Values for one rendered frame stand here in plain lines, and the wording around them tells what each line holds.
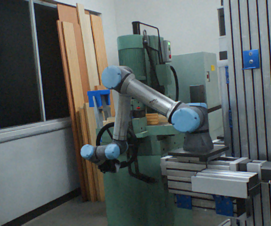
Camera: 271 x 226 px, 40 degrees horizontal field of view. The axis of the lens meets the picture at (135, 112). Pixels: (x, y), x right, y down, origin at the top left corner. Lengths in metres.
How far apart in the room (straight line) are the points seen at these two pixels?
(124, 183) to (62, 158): 1.61
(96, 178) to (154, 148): 1.67
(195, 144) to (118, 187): 0.89
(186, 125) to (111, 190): 1.06
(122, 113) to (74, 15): 2.51
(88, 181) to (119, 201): 1.51
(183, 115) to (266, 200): 0.60
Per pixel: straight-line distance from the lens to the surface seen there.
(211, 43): 4.77
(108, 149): 1.92
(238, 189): 1.63
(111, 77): 1.82
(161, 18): 5.02
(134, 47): 2.52
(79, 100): 4.04
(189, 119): 1.69
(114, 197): 2.61
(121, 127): 2.00
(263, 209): 1.97
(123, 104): 1.98
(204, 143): 1.84
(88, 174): 3.98
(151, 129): 2.39
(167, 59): 2.79
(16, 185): 3.56
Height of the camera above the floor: 1.15
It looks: 4 degrees down
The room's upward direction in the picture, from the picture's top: 5 degrees counter-clockwise
